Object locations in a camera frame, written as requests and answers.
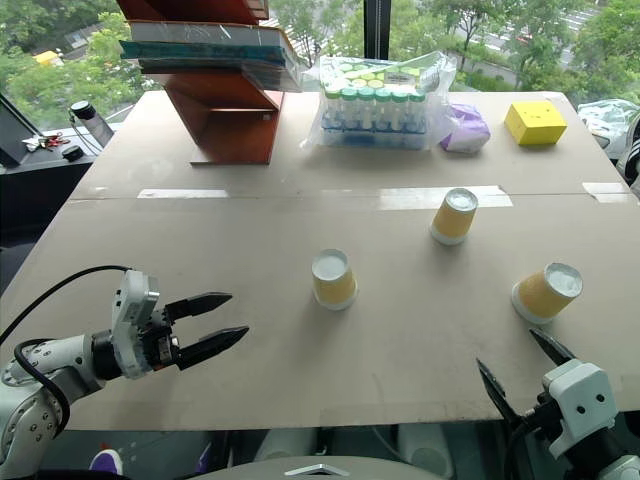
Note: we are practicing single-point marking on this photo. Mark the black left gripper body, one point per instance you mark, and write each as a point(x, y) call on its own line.
point(161, 342)

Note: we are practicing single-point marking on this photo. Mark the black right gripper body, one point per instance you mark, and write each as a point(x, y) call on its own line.
point(545, 420)

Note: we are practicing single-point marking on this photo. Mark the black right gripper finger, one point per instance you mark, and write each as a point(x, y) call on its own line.
point(552, 347)
point(497, 395)

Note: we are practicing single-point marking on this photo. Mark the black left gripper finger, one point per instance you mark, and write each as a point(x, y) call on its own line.
point(200, 303)
point(212, 345)

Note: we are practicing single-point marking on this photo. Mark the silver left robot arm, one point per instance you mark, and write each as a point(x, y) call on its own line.
point(47, 362)

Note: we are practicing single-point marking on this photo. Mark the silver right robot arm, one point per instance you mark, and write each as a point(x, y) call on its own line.
point(615, 467)

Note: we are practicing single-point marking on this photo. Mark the yellow paper cup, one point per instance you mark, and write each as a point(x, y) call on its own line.
point(540, 295)
point(452, 217)
point(332, 287)

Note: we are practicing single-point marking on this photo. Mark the white rounded base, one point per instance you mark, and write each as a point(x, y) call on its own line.
point(425, 450)

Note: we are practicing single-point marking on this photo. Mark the purple and white shoe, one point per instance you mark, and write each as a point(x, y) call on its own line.
point(106, 461)

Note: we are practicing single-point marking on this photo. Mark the grey robot torso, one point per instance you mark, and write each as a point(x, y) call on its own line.
point(320, 471)

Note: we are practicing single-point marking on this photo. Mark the orange wooden shelf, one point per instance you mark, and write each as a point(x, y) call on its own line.
point(225, 125)

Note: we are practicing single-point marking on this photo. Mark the dark side table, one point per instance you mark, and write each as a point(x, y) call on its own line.
point(35, 195)

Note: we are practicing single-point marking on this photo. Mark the small black round object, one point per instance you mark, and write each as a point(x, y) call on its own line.
point(72, 153)

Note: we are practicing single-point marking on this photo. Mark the bottle with black cap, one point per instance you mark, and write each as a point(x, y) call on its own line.
point(92, 125)

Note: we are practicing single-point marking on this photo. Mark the yellow box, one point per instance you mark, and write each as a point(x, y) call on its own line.
point(535, 125)

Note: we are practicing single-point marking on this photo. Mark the bunch of keys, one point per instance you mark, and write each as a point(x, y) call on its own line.
point(45, 141)

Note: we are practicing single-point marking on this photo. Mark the purple and white pouch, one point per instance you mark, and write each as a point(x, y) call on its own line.
point(465, 130)

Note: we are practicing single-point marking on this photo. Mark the teal book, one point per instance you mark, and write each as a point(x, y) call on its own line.
point(200, 51)

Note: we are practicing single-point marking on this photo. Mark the blue rack of capped tubes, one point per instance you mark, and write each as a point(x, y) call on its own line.
point(372, 117)

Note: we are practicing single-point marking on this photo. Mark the white plastic-wrapped book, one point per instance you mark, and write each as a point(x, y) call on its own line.
point(210, 32)

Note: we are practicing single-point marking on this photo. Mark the clear plastic bag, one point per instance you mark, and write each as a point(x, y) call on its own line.
point(442, 85)

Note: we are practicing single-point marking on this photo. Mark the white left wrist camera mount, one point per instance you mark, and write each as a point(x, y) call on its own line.
point(134, 302)

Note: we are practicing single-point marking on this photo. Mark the black window post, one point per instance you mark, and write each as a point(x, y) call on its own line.
point(376, 25)

